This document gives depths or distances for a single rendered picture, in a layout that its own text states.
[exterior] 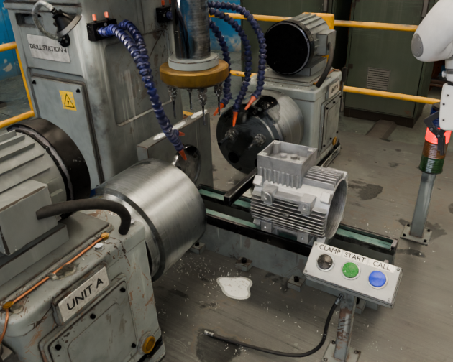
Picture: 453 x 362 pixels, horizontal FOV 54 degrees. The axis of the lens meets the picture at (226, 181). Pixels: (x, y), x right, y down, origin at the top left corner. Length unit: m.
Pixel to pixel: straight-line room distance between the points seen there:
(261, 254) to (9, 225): 0.74
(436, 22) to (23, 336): 0.88
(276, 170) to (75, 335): 0.60
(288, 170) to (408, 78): 3.30
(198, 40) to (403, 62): 3.30
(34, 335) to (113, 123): 0.66
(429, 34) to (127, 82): 0.76
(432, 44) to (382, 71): 3.38
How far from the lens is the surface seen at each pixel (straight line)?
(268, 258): 1.24
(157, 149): 1.21
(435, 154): 1.32
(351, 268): 0.88
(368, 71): 4.38
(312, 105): 1.55
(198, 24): 1.13
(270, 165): 1.10
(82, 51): 1.18
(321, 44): 1.66
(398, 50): 4.28
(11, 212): 0.68
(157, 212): 0.94
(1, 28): 6.81
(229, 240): 1.28
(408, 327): 1.18
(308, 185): 1.10
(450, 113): 1.07
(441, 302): 1.27
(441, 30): 0.95
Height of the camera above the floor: 1.63
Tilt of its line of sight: 29 degrees down
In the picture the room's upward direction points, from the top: 2 degrees counter-clockwise
